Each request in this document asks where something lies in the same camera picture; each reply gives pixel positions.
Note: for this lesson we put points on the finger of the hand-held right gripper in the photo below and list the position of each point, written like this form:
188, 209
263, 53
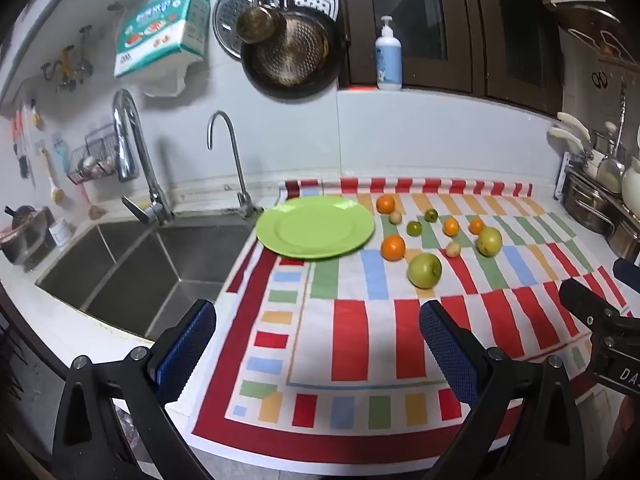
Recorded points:
582, 297
627, 272

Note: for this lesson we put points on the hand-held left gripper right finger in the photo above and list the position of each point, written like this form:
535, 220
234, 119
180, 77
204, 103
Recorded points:
447, 350

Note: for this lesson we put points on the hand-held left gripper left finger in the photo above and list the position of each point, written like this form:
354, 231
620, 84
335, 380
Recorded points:
185, 350

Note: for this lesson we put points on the large green guava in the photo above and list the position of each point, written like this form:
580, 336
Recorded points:
424, 270

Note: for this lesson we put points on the small tan fruit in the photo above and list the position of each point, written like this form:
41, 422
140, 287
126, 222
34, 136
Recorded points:
395, 217
453, 249

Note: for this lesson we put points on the large orange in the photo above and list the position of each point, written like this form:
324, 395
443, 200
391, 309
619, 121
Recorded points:
393, 247

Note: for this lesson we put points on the green plate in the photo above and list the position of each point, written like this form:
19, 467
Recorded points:
315, 230

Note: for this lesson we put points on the person's right forearm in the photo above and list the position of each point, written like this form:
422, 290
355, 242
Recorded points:
625, 430

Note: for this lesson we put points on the stainless steel pot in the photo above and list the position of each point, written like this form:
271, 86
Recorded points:
625, 237
587, 202

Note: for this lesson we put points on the white jug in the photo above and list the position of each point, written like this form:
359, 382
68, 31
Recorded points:
632, 182

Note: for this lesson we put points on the striped colourful table mat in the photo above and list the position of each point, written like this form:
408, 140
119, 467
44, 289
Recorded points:
350, 335

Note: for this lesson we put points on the stainless steel sink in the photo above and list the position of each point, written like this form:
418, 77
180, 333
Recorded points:
125, 270

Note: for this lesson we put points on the metal ladle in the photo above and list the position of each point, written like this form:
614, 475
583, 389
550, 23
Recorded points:
611, 170

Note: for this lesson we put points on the small green citrus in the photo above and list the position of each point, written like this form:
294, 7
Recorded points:
414, 228
431, 215

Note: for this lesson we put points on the brown scrubber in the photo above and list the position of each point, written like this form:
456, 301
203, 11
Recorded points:
97, 210

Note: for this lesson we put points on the white cup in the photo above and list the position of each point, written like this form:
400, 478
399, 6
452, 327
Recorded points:
60, 234

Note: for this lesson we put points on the thin gooseneck faucet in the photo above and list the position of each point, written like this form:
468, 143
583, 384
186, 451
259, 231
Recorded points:
235, 155

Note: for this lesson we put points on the wooden dish brush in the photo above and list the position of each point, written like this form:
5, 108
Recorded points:
59, 192

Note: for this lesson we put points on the dark cooking pot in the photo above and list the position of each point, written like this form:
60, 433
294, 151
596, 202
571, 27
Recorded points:
20, 232

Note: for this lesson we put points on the large chrome faucet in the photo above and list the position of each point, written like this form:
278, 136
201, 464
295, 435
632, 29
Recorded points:
132, 150

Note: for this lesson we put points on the dark wooden cabinet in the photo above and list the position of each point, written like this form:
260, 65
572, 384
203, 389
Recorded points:
465, 35

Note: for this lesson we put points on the white pump bottle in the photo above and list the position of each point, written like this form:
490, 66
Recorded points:
389, 60

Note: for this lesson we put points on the black frying pan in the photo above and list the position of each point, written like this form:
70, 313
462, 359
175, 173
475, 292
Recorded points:
300, 60

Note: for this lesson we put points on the tissue pack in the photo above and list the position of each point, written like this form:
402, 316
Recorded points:
160, 25

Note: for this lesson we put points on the small brass pan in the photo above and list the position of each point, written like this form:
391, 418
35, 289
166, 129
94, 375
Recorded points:
257, 24

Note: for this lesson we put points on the metal wall hook rack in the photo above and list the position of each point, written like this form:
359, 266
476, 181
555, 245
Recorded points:
67, 62

